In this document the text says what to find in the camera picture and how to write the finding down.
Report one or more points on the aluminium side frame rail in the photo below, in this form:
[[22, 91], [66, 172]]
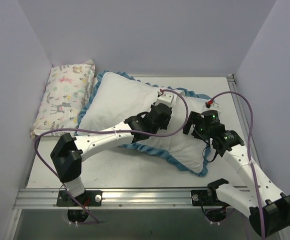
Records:
[[242, 116]]

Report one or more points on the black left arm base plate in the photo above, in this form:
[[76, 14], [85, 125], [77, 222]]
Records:
[[91, 198]]

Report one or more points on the blue white plush pillowcase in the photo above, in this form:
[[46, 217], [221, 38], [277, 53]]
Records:
[[118, 97]]

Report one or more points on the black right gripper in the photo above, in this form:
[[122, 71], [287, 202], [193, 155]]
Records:
[[192, 122]]

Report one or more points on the animal print small pillow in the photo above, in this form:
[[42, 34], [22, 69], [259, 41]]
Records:
[[67, 91]]

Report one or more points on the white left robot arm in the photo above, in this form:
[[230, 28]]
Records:
[[69, 152]]

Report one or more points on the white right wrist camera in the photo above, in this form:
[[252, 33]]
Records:
[[211, 105]]

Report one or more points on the aluminium mounting rail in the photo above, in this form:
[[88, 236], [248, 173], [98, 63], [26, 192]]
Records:
[[112, 199]]

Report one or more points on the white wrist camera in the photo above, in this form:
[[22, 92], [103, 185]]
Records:
[[164, 97], [211, 105]]

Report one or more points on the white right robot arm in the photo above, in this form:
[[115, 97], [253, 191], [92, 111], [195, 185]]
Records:
[[265, 205]]

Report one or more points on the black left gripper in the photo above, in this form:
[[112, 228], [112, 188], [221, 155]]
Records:
[[163, 110]]

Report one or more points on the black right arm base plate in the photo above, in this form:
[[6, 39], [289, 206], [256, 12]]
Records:
[[200, 197]]

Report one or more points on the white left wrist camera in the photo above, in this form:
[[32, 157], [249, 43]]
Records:
[[164, 97]]

